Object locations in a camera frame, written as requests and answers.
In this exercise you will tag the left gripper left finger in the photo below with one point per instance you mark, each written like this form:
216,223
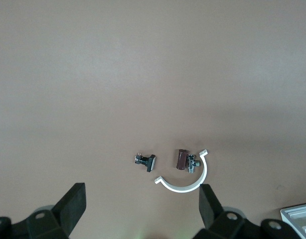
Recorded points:
70,206

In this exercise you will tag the chrome valve fitting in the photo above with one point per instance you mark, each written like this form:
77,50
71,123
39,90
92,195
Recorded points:
191,165

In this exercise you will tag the brown cylinder part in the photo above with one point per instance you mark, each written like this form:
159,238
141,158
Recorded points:
181,159

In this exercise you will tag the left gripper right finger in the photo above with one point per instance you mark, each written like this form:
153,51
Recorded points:
210,209

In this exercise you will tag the black square push button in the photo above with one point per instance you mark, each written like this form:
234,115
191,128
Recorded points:
150,163

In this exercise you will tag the brown table cover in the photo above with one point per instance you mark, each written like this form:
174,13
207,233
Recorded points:
93,74

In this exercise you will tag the white drawer cabinet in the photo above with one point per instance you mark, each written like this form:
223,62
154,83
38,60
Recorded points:
283,212

